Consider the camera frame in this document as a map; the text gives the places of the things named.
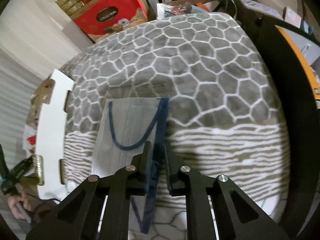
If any white cardboard box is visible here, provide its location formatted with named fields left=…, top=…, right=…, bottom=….
left=22, top=69, right=75, bottom=200

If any white cable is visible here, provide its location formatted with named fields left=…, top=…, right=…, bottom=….
left=220, top=0, right=238, bottom=20

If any lilac smartphone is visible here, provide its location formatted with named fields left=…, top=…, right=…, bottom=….
left=239, top=0, right=278, bottom=15

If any red Collection gift box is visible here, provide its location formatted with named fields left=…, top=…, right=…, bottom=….
left=71, top=0, right=148, bottom=43

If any brown cardboard box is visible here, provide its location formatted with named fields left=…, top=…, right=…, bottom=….
left=165, top=0, right=220, bottom=14

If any small pink box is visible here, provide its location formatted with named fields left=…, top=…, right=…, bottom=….
left=282, top=6, right=302, bottom=28

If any black cable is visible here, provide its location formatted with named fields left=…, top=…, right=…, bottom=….
left=25, top=192, right=62, bottom=205

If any person's left hand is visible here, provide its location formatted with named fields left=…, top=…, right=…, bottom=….
left=7, top=192, right=34, bottom=219

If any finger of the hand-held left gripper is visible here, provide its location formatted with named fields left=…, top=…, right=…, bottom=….
left=7, top=155, right=34, bottom=178
left=0, top=144, right=8, bottom=180

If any clear plastic bag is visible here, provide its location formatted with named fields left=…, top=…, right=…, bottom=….
left=157, top=2, right=190, bottom=19

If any white curtain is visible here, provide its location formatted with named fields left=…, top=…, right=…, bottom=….
left=0, top=0, right=85, bottom=155

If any white and orange box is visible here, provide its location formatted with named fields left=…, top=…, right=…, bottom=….
left=275, top=24, right=320, bottom=100

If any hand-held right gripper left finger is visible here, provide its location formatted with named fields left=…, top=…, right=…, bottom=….
left=25, top=141, right=153, bottom=240

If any blue plastic object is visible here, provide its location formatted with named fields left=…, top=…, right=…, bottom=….
left=300, top=20, right=314, bottom=34

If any grey bag with blue handles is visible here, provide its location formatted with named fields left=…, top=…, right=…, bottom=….
left=91, top=96, right=170, bottom=234

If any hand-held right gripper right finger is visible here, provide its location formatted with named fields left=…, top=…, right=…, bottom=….
left=164, top=142, right=289, bottom=240

